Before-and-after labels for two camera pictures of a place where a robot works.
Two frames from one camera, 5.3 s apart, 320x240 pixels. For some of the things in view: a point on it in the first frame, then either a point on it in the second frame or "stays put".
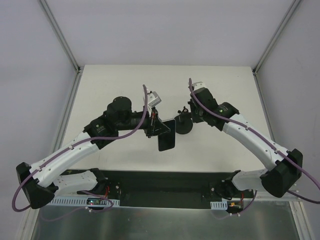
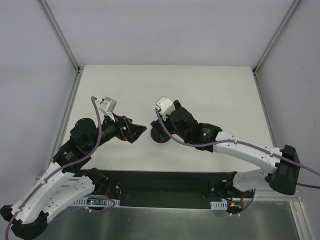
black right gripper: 194,111 to 158,127
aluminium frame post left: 61,36 stays put
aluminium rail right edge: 262,102 stays put
